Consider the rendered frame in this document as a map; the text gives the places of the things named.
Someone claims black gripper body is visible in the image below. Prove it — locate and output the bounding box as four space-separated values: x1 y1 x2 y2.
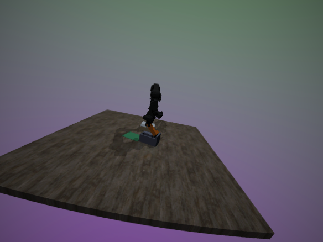
143 107 155 121

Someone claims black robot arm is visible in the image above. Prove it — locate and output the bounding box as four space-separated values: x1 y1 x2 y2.
150 83 163 119

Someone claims orange l-shaped part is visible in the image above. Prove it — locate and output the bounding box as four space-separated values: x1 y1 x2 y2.
147 124 159 136

